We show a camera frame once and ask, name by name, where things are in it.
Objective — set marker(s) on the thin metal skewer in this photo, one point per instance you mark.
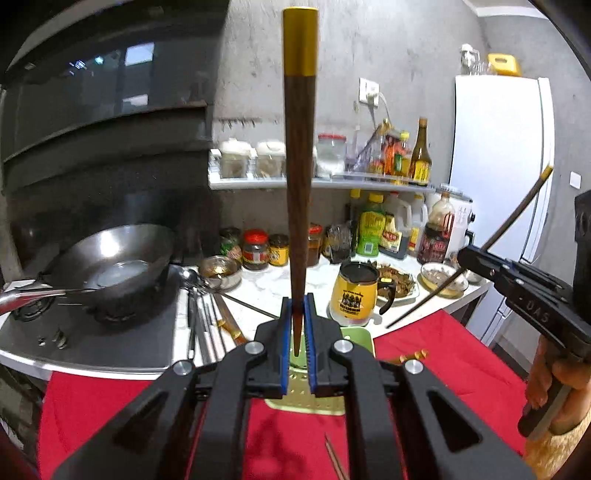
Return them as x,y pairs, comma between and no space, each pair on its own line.
251,305

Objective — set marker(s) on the white wall socket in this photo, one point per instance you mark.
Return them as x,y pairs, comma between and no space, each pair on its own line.
368,92

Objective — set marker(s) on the black wok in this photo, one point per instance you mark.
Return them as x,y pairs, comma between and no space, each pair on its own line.
115,258

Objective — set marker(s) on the white plastic jug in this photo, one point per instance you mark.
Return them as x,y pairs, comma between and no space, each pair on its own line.
418,221

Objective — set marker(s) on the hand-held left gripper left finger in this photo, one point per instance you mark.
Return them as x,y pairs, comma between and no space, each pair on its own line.
286,350

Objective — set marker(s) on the white refrigerator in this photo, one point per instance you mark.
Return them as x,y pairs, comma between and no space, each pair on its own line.
498,161

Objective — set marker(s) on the gold-capped wooden chopstick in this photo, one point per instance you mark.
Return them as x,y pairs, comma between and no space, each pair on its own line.
299,184
438,290

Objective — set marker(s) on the orange sauce bottle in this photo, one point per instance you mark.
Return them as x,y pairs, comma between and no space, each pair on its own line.
390,159

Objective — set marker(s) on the yellow steel mug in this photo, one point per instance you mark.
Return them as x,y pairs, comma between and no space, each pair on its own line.
353,295

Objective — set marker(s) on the green squeeze bottle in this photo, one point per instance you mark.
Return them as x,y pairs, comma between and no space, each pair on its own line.
371,230

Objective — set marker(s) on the dark bottle yellow cap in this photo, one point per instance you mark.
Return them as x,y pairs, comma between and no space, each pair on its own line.
355,205

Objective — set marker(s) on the white wall shelf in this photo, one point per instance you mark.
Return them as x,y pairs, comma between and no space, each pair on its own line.
277,183

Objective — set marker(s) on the white wall switch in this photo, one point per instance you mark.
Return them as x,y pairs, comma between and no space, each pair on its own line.
575,180

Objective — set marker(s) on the white lid spice jar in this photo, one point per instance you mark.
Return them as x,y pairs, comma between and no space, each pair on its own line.
270,159
235,159

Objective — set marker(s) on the green plastic utensil holder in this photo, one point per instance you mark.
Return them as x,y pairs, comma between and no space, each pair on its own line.
362,336

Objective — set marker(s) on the plate of food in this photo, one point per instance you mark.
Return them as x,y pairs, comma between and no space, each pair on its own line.
401,284

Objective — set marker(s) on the red tablecloth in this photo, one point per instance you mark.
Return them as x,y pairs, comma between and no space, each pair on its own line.
461,369

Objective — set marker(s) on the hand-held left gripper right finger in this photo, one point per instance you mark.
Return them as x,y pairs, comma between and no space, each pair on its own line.
311,355

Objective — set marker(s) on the yellow rimmed bowl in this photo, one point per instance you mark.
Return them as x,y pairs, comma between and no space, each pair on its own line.
436,277

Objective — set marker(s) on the yellow box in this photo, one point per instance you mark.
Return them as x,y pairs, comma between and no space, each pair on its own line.
504,64

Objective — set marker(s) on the red lid dark jar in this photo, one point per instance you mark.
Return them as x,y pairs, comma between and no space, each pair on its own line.
256,251

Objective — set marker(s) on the dark liquid jug red label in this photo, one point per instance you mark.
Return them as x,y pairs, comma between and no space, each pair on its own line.
395,235

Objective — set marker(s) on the clear glass jar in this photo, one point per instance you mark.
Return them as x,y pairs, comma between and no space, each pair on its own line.
339,244

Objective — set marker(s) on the steel bowl with sauce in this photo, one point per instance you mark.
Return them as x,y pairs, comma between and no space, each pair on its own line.
221,274

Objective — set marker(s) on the brown bottle yellow label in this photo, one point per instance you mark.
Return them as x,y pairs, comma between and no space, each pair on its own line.
420,161

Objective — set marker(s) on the red lid orange jar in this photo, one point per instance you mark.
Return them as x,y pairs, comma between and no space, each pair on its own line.
315,247

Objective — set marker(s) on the black range hood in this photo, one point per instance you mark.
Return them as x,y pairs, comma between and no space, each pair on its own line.
92,92

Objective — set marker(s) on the yellow label sauce jar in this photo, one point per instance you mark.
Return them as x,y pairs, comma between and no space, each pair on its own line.
279,251

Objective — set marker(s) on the person's right hand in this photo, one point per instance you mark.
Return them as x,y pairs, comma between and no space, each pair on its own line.
535,378

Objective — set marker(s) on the gas stove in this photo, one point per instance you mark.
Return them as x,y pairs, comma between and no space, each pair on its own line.
69,341

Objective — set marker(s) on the steel ladle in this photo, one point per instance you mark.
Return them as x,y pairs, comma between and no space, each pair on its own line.
189,277

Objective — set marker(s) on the white kitchen appliance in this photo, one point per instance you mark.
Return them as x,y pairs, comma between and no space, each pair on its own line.
461,217

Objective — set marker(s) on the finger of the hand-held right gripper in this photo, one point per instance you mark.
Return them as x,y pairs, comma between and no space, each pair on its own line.
508,285
485,263

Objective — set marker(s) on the yellow cap sauce bottle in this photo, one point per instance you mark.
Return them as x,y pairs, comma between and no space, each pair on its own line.
403,159

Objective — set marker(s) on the red lid clear jar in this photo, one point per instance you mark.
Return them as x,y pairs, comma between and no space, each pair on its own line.
331,157

